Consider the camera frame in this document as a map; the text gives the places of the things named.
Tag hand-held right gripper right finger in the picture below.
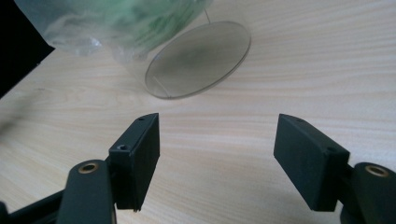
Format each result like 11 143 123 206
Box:
273 113 351 213

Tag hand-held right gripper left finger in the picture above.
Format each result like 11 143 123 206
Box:
107 112 161 213

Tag clear plastic cylinder container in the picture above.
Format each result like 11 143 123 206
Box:
111 8 252 100

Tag clear plastic bag green contents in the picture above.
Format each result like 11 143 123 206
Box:
13 0 216 57

